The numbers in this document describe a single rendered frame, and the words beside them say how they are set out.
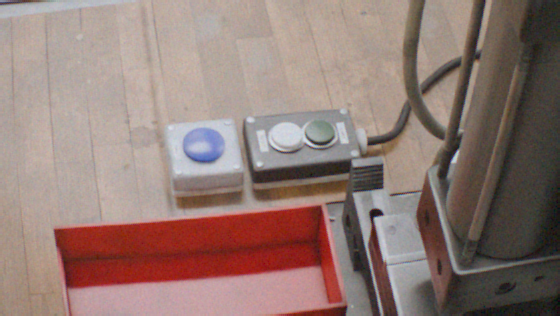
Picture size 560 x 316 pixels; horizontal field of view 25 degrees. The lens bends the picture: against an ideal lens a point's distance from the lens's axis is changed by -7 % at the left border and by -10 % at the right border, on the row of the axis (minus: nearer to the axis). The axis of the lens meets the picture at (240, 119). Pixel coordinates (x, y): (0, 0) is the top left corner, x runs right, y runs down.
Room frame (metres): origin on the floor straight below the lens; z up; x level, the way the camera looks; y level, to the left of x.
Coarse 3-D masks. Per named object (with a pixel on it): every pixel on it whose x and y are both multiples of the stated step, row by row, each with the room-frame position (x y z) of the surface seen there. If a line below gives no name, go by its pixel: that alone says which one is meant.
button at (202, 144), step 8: (200, 128) 0.83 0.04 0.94; (208, 128) 0.83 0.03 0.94; (184, 136) 0.82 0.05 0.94; (192, 136) 0.82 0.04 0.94; (200, 136) 0.82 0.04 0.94; (208, 136) 0.82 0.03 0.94; (216, 136) 0.82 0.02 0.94; (184, 144) 0.81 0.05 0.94; (192, 144) 0.81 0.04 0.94; (200, 144) 0.81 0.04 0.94; (208, 144) 0.81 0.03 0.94; (216, 144) 0.81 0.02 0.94; (224, 144) 0.81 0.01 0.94; (192, 152) 0.80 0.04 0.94; (200, 152) 0.80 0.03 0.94; (208, 152) 0.80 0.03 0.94; (216, 152) 0.80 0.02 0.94; (200, 160) 0.79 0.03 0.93; (208, 160) 0.79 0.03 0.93
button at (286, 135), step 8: (280, 128) 0.83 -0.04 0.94; (288, 128) 0.83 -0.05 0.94; (296, 128) 0.83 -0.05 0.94; (272, 136) 0.82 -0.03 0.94; (280, 136) 0.82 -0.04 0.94; (288, 136) 0.82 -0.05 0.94; (296, 136) 0.82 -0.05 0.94; (280, 144) 0.81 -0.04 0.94; (288, 144) 0.81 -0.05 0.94; (296, 144) 0.82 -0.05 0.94
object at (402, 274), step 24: (384, 216) 0.58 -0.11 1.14; (408, 216) 0.58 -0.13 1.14; (384, 240) 0.56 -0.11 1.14; (408, 240) 0.56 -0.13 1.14; (384, 264) 0.51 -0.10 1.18; (408, 264) 0.51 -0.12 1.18; (384, 288) 0.50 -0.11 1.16; (408, 288) 0.49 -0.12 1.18; (432, 288) 0.49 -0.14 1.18; (384, 312) 0.51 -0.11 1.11; (408, 312) 0.47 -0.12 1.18; (432, 312) 0.47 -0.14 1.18; (480, 312) 0.47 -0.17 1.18; (504, 312) 0.47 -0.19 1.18; (528, 312) 0.47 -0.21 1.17; (552, 312) 0.47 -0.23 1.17
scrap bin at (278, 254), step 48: (96, 240) 0.69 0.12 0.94; (144, 240) 0.70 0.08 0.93; (192, 240) 0.70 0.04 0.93; (240, 240) 0.71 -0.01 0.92; (288, 240) 0.72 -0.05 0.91; (96, 288) 0.65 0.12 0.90; (144, 288) 0.66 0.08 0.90; (192, 288) 0.66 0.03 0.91; (240, 288) 0.67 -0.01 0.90; (288, 288) 0.67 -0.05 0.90; (336, 288) 0.64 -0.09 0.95
